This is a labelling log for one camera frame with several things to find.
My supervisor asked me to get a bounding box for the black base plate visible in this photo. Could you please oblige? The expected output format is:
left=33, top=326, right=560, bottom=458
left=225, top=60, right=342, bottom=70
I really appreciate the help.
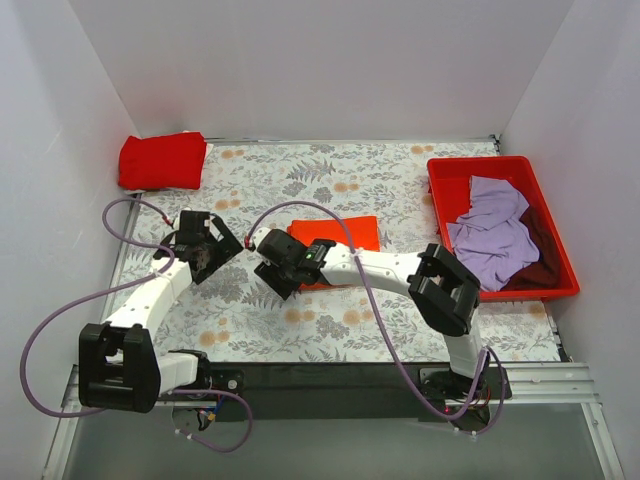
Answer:
left=155, top=361, right=514, bottom=423

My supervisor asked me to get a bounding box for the floral patterned table mat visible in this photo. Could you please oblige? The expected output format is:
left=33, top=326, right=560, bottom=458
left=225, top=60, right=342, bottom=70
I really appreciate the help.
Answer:
left=99, top=141, right=561, bottom=364

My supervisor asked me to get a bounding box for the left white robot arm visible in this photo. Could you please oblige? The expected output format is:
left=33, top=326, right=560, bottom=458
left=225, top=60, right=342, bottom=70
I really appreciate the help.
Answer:
left=78, top=210, right=243, bottom=413

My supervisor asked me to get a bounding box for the aluminium frame rail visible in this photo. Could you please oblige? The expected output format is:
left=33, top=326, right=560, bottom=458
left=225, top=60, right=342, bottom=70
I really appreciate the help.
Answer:
left=44, top=362, right=623, bottom=479

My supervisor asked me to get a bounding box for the lavender t shirt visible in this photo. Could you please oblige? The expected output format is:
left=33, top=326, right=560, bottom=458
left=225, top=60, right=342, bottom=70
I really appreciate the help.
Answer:
left=446, top=176, right=540, bottom=292

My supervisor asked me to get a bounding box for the red plastic bin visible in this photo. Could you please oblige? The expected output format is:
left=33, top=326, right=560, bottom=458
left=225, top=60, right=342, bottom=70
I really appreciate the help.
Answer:
left=427, top=156, right=580, bottom=303

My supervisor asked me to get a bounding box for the orange t shirt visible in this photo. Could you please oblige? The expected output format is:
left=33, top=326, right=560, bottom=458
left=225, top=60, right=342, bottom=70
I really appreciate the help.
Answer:
left=286, top=216, right=380, bottom=292

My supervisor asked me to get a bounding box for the dark maroon t shirt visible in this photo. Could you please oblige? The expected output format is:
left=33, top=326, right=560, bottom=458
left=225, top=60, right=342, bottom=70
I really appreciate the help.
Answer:
left=502, top=206, right=561, bottom=291

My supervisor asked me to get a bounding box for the folded red t shirt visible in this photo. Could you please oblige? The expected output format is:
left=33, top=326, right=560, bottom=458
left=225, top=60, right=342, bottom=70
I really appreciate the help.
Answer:
left=117, top=131, right=208, bottom=191

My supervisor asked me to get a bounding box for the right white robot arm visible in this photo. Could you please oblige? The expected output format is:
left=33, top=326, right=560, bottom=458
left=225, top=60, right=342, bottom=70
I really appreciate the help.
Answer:
left=247, top=228, right=489, bottom=398

